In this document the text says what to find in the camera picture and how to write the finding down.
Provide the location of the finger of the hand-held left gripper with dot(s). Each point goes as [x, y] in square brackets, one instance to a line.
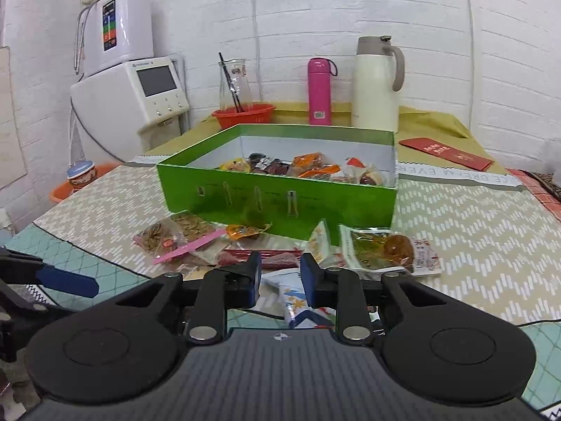
[30, 309]
[65, 281]

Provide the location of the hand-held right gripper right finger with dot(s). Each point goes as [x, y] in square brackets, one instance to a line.
[310, 280]

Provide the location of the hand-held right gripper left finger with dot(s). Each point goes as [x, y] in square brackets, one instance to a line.
[253, 278]

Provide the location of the white blue printed packet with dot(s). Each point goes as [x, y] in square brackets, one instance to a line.
[291, 298]

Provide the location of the long red stick packet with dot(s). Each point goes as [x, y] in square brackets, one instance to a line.
[276, 258]

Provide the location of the small orange yellow packet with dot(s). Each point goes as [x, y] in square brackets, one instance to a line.
[245, 231]

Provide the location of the pink strip packet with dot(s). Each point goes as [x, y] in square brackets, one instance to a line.
[188, 248]

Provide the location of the clear packet of brown nuts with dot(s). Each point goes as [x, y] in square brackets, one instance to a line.
[195, 226]

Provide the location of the green cardboard box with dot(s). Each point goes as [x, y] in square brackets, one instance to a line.
[271, 201]

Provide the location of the clear packet with orange pastry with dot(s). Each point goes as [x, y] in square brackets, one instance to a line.
[385, 250]

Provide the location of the clear packet with red label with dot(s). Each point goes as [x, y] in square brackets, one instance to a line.
[157, 237]

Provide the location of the yellow snack packet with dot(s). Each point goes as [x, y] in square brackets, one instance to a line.
[234, 166]

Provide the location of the dark red shiny packet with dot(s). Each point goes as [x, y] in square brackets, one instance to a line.
[267, 164]

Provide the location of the orange packet of round nuts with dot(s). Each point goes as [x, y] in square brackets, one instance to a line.
[313, 162]

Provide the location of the clear packet with red fruit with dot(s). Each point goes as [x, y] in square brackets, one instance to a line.
[366, 171]

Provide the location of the orange plastic basin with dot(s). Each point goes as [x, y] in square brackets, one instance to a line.
[59, 195]

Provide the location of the ceramic jar with blue lid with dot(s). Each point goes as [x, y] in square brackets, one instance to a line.
[81, 177]

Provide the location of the red plastic basket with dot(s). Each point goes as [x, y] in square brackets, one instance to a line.
[243, 118]

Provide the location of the white water dispenser with screen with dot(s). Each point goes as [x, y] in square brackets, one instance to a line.
[114, 114]

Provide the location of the red envelope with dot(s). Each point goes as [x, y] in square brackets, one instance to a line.
[447, 154]

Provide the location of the pink thermos bottle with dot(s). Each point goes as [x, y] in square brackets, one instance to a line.
[320, 92]

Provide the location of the glass carafe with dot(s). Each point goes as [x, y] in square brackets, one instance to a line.
[241, 85]

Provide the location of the yellow cloth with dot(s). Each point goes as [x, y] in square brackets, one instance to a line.
[429, 125]

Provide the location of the black straws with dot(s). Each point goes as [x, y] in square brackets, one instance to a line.
[231, 83]

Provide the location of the cream thermos jug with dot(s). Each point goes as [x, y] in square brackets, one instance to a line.
[374, 92]

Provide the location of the leopard print cloth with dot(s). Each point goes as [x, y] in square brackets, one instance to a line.
[545, 186]

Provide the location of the white water purifier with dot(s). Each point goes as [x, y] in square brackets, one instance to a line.
[131, 30]

